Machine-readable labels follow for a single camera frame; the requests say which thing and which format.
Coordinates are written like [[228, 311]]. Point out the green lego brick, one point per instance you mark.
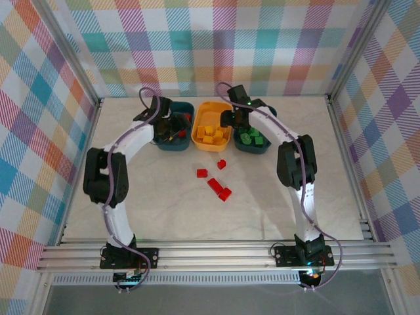
[[254, 132], [259, 141]]

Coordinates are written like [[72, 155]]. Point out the yellow plastic container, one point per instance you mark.
[[205, 113]]

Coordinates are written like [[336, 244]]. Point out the yellow lego brick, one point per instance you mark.
[[207, 139], [207, 129], [199, 133], [217, 134]]

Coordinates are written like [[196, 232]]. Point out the aluminium frame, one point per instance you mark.
[[210, 257]]

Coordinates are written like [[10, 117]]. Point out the round green lego piece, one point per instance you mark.
[[244, 138]]

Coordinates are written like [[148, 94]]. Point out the plaid checked backdrop cloth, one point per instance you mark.
[[210, 49]]

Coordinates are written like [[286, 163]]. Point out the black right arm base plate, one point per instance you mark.
[[285, 254]]

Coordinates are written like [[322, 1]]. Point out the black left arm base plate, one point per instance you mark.
[[151, 257]]

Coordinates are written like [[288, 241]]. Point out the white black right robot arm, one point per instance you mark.
[[305, 200]]

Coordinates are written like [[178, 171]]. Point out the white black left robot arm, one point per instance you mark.
[[118, 216]]

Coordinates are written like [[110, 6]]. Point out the red lego brick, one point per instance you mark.
[[221, 163], [187, 117], [215, 184], [202, 173], [225, 193], [183, 133]]

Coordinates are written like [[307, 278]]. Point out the teal plastic container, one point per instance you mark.
[[178, 144], [252, 147]]

